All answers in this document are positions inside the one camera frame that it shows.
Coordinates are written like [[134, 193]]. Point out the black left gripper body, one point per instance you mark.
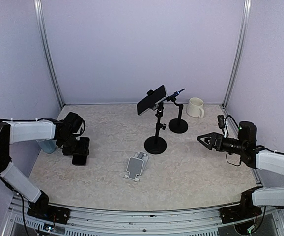
[[72, 146]]

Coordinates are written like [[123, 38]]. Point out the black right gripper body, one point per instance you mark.
[[223, 147]]

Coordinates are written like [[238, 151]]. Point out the black stand holding blue phone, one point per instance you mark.
[[177, 125]]

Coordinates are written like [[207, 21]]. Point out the black telescopic phone stand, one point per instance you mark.
[[156, 144]]

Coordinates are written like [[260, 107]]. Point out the grey white folding phone stand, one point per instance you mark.
[[136, 165]]

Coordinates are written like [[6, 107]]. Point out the black smartphone with silver edge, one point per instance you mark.
[[151, 100]]

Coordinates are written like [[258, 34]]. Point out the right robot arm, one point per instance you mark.
[[256, 157]]

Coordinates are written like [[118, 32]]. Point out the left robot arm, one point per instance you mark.
[[67, 134]]

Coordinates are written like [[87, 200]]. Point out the translucent blue plastic cup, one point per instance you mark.
[[48, 146]]

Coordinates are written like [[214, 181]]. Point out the cream ceramic mug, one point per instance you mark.
[[195, 108]]

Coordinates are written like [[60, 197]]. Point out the front aluminium rail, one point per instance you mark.
[[96, 222]]

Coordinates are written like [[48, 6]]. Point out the right aluminium frame post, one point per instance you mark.
[[238, 52]]

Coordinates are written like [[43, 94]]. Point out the aluminium frame post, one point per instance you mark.
[[238, 52], [47, 52]]

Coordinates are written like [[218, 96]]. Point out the left aluminium frame post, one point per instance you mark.
[[47, 52]]

